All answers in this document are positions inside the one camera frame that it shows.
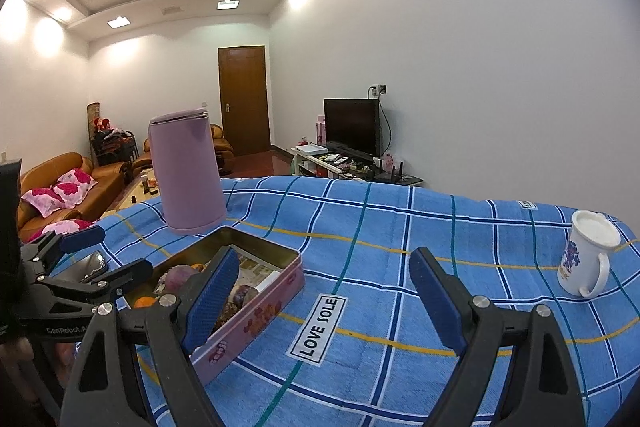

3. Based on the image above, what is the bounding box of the purple electric kettle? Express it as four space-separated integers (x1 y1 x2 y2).
148 108 227 235

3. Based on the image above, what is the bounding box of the black rack with clothes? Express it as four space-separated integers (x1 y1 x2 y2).
90 117 140 168

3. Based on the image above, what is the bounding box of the brown wooden door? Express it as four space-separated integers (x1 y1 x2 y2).
218 45 272 156

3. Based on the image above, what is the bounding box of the printed paper leaflet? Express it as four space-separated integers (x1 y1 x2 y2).
230 247 288 293

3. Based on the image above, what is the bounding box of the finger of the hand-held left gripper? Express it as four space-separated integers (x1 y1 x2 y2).
37 258 154 313
20 225 107 280

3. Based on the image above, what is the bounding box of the coffee table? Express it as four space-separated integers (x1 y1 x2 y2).
117 169 161 210

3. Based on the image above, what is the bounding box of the pink floral pillow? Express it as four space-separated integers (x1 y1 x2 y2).
27 219 96 243
52 168 98 208
20 188 66 220

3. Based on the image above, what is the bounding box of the black television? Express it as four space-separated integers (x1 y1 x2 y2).
323 98 381 158

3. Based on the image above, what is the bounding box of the white floral mug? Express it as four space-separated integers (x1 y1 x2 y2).
557 210 622 299

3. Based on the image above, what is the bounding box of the brown leather sofa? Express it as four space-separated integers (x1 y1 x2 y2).
17 152 133 240

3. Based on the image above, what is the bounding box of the black power cable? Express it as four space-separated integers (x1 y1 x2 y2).
379 96 396 158

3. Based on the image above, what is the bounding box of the white television stand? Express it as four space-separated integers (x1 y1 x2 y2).
290 146 423 188

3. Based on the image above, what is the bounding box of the blue plaid blanket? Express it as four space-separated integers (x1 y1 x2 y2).
20 175 640 427

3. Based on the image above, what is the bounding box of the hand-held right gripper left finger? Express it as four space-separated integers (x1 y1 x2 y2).
60 248 241 427

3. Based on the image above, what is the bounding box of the pink tin box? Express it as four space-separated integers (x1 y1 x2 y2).
117 227 306 385

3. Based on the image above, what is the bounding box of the brown leather armchair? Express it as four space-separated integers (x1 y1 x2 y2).
210 123 236 178

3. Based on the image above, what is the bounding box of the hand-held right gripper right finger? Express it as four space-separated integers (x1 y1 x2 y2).
409 247 586 427

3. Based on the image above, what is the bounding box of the rolled bamboo mat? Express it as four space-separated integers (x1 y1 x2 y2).
86 102 101 152

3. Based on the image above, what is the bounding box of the shiny metal lid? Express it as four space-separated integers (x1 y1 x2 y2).
60 251 108 284

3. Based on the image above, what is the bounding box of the round purple fruit with stem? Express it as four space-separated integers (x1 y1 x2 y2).
162 266 201 295

